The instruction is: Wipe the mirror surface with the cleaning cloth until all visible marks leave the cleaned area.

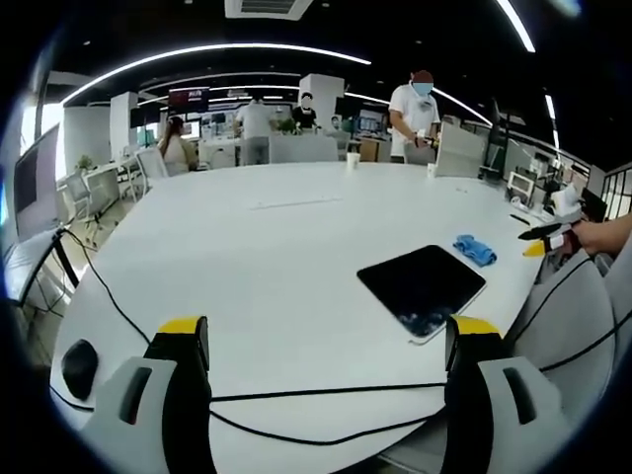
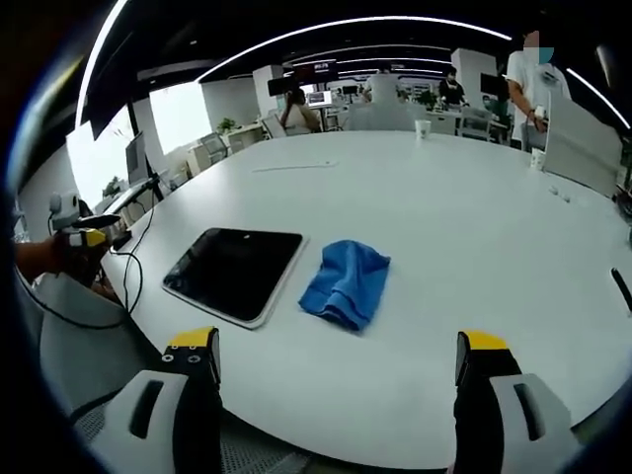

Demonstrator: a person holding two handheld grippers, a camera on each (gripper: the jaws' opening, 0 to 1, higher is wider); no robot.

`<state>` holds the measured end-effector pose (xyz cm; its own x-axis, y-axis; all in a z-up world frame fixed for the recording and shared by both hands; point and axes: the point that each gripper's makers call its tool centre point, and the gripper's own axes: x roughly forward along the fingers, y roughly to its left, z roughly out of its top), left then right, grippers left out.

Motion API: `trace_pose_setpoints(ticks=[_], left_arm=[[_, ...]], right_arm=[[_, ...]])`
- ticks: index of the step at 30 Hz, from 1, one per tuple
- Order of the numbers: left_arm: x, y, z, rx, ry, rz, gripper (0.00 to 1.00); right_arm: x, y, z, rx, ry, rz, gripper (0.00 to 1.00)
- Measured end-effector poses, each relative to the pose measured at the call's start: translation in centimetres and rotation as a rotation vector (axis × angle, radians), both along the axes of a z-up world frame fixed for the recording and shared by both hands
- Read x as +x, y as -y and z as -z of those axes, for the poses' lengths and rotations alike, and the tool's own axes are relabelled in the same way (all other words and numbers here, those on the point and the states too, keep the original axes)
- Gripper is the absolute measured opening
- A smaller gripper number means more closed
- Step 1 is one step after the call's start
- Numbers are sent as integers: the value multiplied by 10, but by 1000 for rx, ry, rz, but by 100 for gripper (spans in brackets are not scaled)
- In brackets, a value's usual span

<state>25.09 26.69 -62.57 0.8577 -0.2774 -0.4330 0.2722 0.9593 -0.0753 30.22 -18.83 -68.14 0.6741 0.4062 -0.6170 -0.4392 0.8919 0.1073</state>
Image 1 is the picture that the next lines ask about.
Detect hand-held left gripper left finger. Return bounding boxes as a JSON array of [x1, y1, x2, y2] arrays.
[[82, 315, 214, 474]]

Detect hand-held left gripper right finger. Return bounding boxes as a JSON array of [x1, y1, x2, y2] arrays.
[[442, 315, 569, 474]]

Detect blue cleaning cloth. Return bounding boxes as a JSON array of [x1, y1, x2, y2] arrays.
[[452, 234, 499, 269]]

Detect dark mirror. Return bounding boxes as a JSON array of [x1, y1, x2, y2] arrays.
[[355, 244, 488, 346]]

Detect person's right hand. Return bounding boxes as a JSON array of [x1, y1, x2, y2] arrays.
[[575, 212, 632, 259]]

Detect black round puck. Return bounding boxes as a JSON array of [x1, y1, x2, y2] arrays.
[[60, 339, 100, 402]]

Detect white desk partition panel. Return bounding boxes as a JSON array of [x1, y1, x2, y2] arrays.
[[435, 120, 488, 180]]

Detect white mesh office chair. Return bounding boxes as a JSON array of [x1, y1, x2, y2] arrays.
[[62, 170, 100, 226], [133, 146, 172, 192]]

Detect large dark monitor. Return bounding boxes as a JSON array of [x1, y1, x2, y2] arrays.
[[13, 124, 61, 239]]

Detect ceiling air vent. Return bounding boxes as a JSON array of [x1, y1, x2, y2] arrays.
[[223, 0, 316, 22]]

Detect black cable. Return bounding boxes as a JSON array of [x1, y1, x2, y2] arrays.
[[47, 380, 448, 445], [52, 227, 152, 347], [511, 256, 632, 374]]

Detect red wall screen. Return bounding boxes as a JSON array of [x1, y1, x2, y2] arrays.
[[168, 87, 210, 113]]

